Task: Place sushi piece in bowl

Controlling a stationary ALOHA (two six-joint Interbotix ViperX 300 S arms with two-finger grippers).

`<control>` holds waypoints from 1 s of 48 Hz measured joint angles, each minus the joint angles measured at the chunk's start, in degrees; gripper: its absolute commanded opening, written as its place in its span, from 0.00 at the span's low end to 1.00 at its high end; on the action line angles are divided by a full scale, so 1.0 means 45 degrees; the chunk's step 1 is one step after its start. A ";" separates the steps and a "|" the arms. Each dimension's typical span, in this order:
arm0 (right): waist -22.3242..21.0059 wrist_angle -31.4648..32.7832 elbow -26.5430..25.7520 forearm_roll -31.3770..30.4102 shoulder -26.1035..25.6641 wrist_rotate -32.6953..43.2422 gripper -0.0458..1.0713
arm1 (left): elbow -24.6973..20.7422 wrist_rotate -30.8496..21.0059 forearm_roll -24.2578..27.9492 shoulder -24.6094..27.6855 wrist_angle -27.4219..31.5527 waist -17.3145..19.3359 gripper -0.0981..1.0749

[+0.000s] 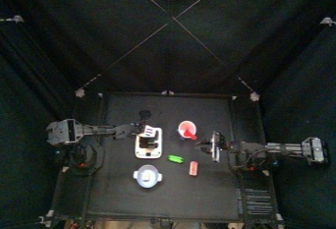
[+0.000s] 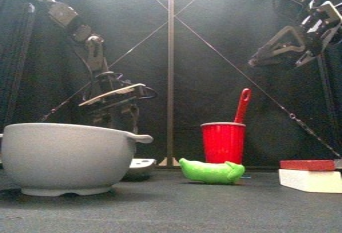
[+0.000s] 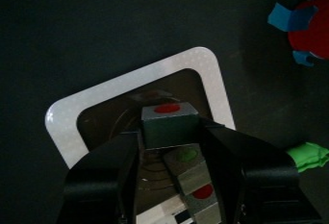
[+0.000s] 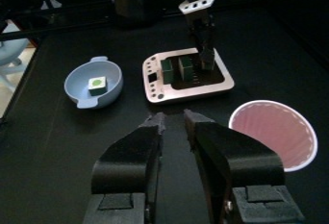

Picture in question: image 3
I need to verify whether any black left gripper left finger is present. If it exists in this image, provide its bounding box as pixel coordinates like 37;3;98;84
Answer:
54;130;145;224

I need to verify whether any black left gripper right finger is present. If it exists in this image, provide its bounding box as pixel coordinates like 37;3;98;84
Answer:
197;116;323;224

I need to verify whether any grey cube with red dot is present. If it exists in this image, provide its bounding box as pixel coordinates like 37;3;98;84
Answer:
140;102;201;151

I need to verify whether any green cloth piece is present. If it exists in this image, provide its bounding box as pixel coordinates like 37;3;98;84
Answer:
284;141;329;174

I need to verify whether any sushi piece red centre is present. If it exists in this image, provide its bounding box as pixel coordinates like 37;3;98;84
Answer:
180;183;221;224

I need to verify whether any sushi piece green centre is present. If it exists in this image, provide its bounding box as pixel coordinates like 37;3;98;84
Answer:
160;143;212;197

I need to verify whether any white square bowl dark inside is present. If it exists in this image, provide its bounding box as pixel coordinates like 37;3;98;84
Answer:
44;45;238;224

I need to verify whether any red toy with blue parts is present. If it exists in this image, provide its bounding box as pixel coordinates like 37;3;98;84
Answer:
266;0;329;68

